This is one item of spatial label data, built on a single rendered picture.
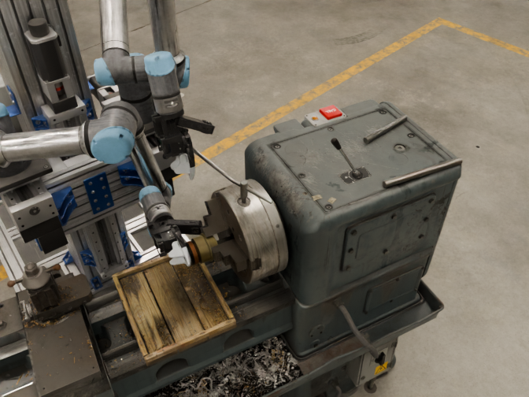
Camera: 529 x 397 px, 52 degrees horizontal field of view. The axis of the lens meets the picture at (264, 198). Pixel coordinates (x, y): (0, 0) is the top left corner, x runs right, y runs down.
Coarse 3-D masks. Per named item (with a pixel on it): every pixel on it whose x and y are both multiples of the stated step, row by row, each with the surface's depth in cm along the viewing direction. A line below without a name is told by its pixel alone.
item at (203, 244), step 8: (192, 240) 169; (200, 240) 166; (208, 240) 168; (192, 248) 165; (200, 248) 165; (208, 248) 166; (192, 256) 164; (200, 256) 166; (208, 256) 166; (192, 264) 167
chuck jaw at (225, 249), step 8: (232, 240) 168; (216, 248) 166; (224, 248) 166; (232, 248) 165; (240, 248) 165; (216, 256) 165; (224, 256) 163; (232, 256) 162; (240, 256) 162; (224, 264) 165; (232, 264) 164; (240, 264) 161; (248, 264) 162; (256, 264) 162
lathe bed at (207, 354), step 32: (224, 288) 197; (256, 288) 188; (288, 288) 185; (96, 320) 176; (128, 320) 182; (256, 320) 179; (288, 320) 192; (0, 352) 167; (128, 352) 170; (192, 352) 176; (224, 352) 185; (0, 384) 171; (128, 384) 170; (160, 384) 177
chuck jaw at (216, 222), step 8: (216, 192) 171; (208, 200) 169; (216, 200) 169; (208, 208) 170; (216, 208) 169; (208, 216) 168; (216, 216) 169; (224, 216) 170; (208, 224) 168; (216, 224) 169; (224, 224) 170; (208, 232) 168; (216, 232) 169
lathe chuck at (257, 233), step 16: (224, 192) 166; (224, 208) 167; (240, 208) 160; (256, 208) 161; (240, 224) 158; (256, 224) 159; (240, 240) 163; (256, 240) 159; (272, 240) 161; (256, 256) 160; (272, 256) 163; (240, 272) 175; (256, 272) 163; (272, 272) 169
